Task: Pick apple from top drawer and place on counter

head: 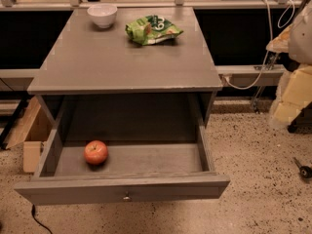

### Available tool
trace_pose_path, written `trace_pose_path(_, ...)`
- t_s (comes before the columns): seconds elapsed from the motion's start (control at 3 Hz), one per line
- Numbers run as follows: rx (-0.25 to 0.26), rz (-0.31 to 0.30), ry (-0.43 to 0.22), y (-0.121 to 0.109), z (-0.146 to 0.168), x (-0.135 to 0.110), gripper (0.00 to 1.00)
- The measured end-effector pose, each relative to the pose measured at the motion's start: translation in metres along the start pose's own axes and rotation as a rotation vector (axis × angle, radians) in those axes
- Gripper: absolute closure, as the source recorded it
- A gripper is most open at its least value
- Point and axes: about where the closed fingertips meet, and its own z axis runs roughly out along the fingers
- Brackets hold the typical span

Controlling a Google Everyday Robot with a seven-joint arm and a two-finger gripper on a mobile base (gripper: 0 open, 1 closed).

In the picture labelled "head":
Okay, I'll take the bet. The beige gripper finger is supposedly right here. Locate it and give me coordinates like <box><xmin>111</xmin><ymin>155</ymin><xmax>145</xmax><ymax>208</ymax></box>
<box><xmin>269</xmin><ymin>64</ymin><xmax>312</xmax><ymax>128</ymax></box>
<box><xmin>266</xmin><ymin>25</ymin><xmax>292</xmax><ymax>53</ymax></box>

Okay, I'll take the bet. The grey cabinet counter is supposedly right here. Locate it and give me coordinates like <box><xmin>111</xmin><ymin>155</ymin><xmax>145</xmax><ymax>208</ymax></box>
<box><xmin>28</xmin><ymin>7</ymin><xmax>222</xmax><ymax>119</ymax></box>

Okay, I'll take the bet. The green chip bag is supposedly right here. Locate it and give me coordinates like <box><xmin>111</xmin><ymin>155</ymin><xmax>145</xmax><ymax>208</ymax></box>
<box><xmin>125</xmin><ymin>15</ymin><xmax>183</xmax><ymax>46</ymax></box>

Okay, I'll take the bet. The wooden box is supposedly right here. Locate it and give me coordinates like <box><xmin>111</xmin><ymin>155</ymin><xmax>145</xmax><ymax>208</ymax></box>
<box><xmin>6</xmin><ymin>97</ymin><xmax>52</xmax><ymax>173</ymax></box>

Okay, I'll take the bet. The black floor cable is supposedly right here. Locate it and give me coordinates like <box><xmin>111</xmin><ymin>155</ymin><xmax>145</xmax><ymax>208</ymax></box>
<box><xmin>30</xmin><ymin>204</ymin><xmax>54</xmax><ymax>234</ymax></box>

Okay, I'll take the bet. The red apple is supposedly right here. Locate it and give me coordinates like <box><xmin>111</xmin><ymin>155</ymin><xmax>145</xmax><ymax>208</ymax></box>
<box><xmin>84</xmin><ymin>140</ymin><xmax>108</xmax><ymax>165</ymax></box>

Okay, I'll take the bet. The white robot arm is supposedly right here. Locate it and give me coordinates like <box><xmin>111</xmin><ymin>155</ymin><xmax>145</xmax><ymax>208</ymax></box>
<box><xmin>266</xmin><ymin>9</ymin><xmax>312</xmax><ymax>129</ymax></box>

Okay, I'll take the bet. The metal drawer knob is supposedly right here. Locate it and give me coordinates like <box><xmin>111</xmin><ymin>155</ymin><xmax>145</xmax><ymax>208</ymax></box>
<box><xmin>123</xmin><ymin>192</ymin><xmax>132</xmax><ymax>202</ymax></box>

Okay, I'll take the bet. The white ceramic bowl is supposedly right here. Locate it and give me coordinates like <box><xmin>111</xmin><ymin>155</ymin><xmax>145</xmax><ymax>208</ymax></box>
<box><xmin>87</xmin><ymin>4</ymin><xmax>118</xmax><ymax>28</ymax></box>

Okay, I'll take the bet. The grey open top drawer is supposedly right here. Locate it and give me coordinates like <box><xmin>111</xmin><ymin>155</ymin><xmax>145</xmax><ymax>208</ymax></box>
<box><xmin>15</xmin><ymin>94</ymin><xmax>230</xmax><ymax>205</ymax></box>

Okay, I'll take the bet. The black caster wheel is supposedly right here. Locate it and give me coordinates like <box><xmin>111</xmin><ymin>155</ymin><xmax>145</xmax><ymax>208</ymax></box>
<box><xmin>293</xmin><ymin>158</ymin><xmax>312</xmax><ymax>178</ymax></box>

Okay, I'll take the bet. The grey metal rail frame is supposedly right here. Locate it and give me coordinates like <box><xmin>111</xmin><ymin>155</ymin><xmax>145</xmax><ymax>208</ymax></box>
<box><xmin>1</xmin><ymin>0</ymin><xmax>305</xmax><ymax>88</ymax></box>

